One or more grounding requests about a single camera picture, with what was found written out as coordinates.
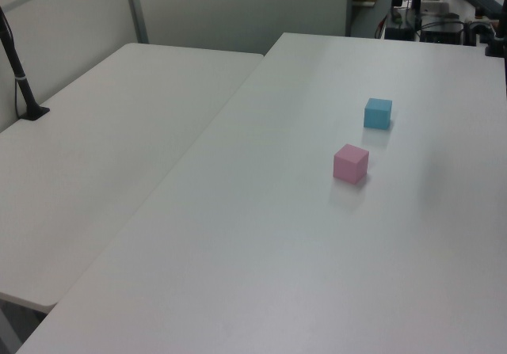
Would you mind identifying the white side table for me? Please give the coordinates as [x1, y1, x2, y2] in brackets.
[0, 42, 265, 314]

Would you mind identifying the black electronics box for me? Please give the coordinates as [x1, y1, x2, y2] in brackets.
[420, 20, 465, 46]

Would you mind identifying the pink foam cube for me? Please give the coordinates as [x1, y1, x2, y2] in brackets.
[332, 143, 370, 184]

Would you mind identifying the grey metal partition post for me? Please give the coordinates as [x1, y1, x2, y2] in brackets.
[121, 0, 150, 45]

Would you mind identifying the black camera stand pole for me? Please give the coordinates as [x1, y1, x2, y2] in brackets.
[0, 5, 51, 122]

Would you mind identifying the black table clamp mount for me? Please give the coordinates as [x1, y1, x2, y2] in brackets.
[484, 0, 507, 59]

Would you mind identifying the blue foam cube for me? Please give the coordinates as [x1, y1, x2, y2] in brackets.
[363, 97, 394, 130]

